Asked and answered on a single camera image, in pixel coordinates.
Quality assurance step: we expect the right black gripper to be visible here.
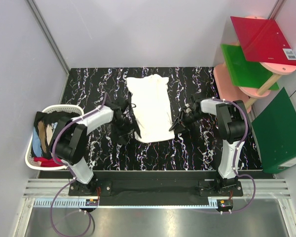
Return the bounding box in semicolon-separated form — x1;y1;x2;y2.
169;110;207;136

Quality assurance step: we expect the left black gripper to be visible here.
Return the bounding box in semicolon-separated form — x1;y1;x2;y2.
112;115;140;145

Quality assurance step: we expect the white daisy t-shirt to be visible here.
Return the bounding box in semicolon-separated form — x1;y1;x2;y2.
126;74;175;143

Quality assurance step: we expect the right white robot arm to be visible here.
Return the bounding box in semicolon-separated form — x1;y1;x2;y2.
169;93;252;196

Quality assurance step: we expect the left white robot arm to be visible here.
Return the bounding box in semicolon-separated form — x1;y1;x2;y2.
49;100;141;196

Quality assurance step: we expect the pink wooden shelf stand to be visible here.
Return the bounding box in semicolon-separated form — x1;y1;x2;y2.
213;16;296;111

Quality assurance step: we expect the light green plastic folder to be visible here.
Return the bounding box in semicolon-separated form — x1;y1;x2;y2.
221;44;273;89

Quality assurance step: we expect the black printed t-shirt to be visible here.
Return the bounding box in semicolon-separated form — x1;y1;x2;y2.
32;111;78;159

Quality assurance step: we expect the red t-shirt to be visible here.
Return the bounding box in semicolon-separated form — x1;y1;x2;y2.
34;157;62;167

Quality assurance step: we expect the red plastic folder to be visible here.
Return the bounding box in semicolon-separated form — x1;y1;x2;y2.
231;16;296;66

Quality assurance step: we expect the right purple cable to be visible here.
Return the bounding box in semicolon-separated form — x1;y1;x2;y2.
212;97;257;213

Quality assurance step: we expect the purple cable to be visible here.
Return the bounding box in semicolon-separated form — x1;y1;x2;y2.
212;97;257;213
50;92;111;236

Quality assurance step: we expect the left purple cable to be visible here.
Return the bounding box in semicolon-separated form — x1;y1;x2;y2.
50;92;111;236

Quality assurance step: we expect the dark green ring binder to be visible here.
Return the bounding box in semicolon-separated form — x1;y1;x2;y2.
252;88;296;174

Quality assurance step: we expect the aluminium frame rail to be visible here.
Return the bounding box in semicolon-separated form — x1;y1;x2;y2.
23;179;291;199

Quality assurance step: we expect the grey slotted cable duct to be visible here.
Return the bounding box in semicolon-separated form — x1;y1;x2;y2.
34;198;99;208

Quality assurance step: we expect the corner aluminium post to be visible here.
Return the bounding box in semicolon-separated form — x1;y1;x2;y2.
25;0;70;75

